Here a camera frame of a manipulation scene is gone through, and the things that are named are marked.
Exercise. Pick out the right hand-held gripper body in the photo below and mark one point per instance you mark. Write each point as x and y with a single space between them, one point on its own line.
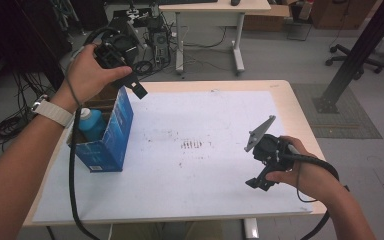
270 150

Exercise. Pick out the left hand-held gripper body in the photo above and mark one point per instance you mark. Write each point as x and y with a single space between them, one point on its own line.
120 46

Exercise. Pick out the blue bottle with white cap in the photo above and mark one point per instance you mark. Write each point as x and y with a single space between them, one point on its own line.
91 125

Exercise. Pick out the blue cardboard box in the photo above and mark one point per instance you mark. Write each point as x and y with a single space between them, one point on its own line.
113 146

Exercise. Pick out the person's left hand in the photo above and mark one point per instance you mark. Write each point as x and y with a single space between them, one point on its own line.
86 76

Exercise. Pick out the person's right hand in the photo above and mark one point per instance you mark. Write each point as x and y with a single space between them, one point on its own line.
313 180

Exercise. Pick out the small dark computer tower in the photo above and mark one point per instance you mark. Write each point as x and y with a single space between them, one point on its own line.
160 43

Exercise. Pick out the white table leg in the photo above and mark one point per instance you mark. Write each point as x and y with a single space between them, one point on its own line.
250 228

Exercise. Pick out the white-band wristwatch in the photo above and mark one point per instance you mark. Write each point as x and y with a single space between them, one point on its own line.
55 111

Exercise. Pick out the grey floor mat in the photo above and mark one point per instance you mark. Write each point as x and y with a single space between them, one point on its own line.
346 123

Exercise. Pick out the dark curtain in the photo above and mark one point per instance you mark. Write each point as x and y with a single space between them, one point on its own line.
20 33

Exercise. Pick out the white desk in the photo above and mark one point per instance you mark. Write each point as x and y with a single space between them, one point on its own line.
213 6

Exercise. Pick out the black computer mouse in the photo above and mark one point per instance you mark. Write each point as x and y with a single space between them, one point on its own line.
235 2

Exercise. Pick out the black office chair base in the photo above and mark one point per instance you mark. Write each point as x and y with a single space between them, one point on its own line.
353 56

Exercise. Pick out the brown cardboard box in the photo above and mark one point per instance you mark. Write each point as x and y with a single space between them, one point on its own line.
266 18

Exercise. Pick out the wooden cabinet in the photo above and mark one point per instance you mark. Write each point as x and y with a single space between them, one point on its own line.
343 13

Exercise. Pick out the black metal post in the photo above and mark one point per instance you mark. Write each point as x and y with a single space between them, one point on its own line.
356 56

